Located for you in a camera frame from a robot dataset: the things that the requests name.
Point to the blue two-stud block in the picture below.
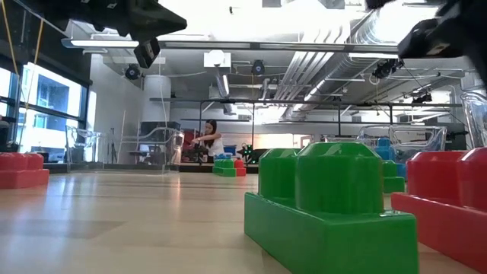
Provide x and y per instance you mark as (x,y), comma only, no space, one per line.
(400,170)
(384,150)

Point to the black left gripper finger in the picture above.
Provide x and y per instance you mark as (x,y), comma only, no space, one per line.
(160,21)

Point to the red two-stud block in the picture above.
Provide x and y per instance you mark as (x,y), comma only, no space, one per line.
(240,169)
(437,213)
(23,175)

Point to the black office chair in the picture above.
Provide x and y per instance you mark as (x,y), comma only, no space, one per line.
(259,156)

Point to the overhead bar with light strip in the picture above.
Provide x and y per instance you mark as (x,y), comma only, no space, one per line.
(266,46)

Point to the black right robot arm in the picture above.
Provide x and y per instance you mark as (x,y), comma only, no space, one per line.
(475,30)

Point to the robot arm with green light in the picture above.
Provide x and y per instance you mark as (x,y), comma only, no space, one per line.
(246,151)

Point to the green four-stud block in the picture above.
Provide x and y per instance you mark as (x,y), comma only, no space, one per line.
(393,182)
(224,171)

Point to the white cylindrical column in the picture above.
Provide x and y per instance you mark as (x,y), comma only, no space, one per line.
(156,99)

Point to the black round spotlight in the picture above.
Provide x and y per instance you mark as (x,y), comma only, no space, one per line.
(132,71)
(258,67)

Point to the black metal frame station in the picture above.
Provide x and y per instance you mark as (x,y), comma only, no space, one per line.
(304,102)

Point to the green two-stud block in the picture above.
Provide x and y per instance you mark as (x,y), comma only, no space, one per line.
(331,228)

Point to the person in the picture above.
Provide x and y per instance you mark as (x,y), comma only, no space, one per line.
(213,142)

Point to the black aluminium table frame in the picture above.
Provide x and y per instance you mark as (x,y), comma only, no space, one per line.
(198,168)

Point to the silver ventilation ducts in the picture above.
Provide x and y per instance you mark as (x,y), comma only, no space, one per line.
(304,72)

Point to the black ceiling-mounted device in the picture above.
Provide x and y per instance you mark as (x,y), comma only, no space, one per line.
(386,68)

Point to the blue four-stud block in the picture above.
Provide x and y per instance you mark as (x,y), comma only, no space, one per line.
(222,156)

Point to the white square ceiling fixture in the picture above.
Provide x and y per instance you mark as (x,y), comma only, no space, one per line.
(217,59)

